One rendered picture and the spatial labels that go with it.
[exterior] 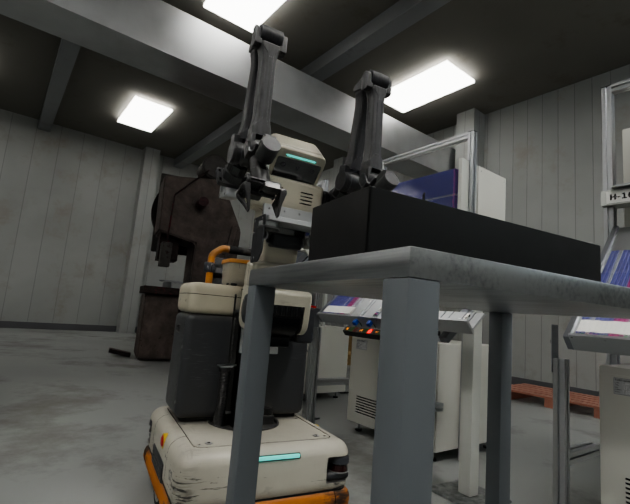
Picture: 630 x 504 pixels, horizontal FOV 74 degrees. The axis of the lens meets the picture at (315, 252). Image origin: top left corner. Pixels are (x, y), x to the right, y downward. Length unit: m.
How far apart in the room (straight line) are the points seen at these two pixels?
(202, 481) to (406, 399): 1.12
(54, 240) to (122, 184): 1.74
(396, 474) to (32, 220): 9.26
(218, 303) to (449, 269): 1.36
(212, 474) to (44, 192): 8.51
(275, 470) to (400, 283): 1.20
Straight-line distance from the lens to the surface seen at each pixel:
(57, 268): 9.47
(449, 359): 2.48
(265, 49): 1.46
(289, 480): 1.58
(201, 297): 1.69
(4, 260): 9.42
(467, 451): 2.11
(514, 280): 0.51
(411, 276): 0.40
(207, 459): 1.46
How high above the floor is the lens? 0.73
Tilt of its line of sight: 8 degrees up
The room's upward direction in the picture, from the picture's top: 5 degrees clockwise
